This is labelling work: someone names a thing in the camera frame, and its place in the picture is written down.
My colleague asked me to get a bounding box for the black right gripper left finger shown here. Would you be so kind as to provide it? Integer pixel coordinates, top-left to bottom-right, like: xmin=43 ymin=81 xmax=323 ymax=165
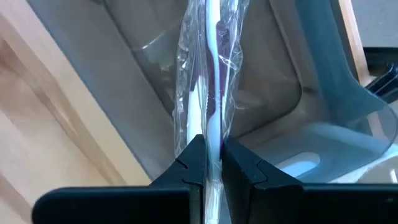
xmin=32 ymin=134 xmax=208 ymax=224

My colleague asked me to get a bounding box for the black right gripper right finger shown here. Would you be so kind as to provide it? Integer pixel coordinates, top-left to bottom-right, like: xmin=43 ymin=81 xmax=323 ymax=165
xmin=220 ymin=138 xmax=398 ymax=224

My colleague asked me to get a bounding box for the light grey plastic bin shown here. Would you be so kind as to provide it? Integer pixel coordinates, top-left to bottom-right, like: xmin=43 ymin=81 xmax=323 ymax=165
xmin=329 ymin=144 xmax=398 ymax=184

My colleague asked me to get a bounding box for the dark grey plastic bin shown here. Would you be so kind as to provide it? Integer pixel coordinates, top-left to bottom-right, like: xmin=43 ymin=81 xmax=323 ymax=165
xmin=26 ymin=0 xmax=398 ymax=187

